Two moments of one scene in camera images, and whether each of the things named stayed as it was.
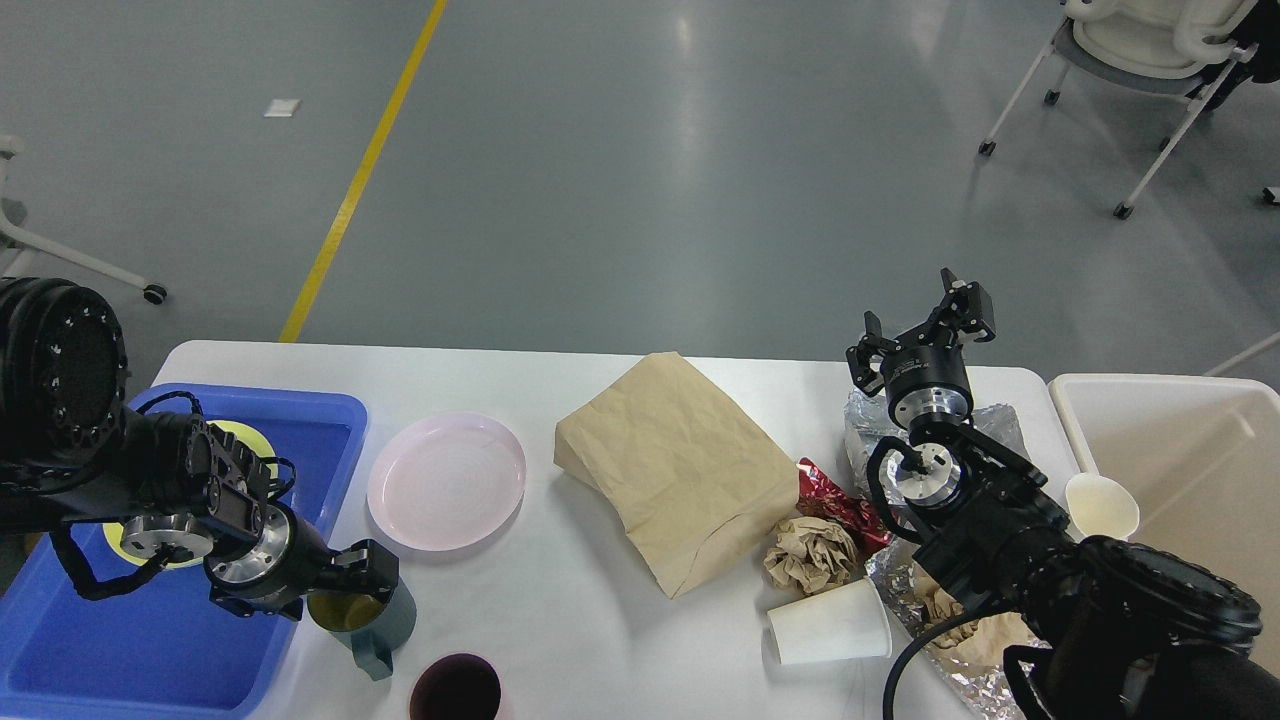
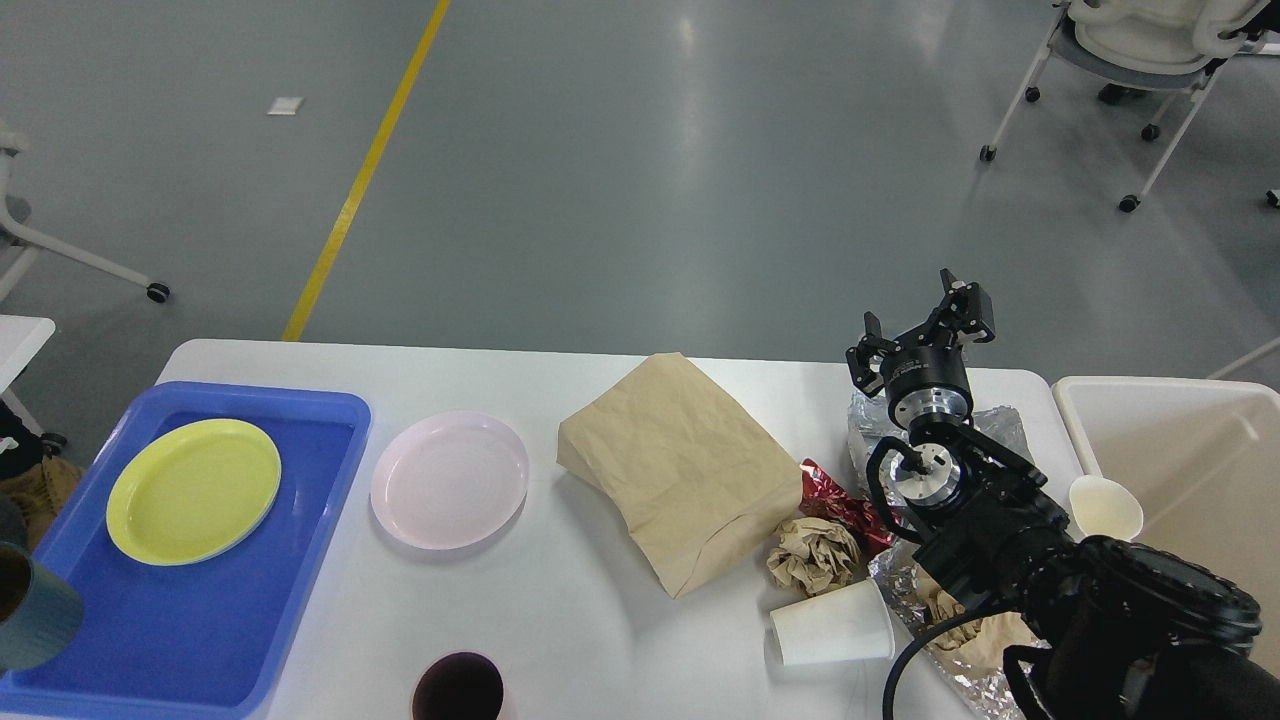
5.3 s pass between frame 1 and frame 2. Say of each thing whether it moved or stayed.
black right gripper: stayed
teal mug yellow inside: moved
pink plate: stayed
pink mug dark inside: stayed
